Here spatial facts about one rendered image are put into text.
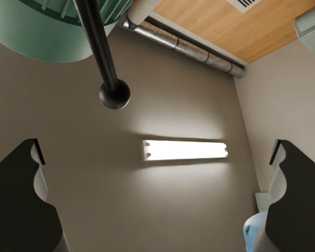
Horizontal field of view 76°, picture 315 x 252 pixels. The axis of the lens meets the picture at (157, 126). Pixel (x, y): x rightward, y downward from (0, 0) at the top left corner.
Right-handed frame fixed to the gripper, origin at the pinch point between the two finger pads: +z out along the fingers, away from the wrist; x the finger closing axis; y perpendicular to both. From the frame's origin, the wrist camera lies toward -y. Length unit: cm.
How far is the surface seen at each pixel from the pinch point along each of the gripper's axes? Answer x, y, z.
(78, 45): -9.3, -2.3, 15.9
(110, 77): -4.2, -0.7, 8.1
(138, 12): -12, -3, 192
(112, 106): -4.6, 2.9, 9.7
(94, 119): -45, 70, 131
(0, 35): -17.1, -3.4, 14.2
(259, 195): 141, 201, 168
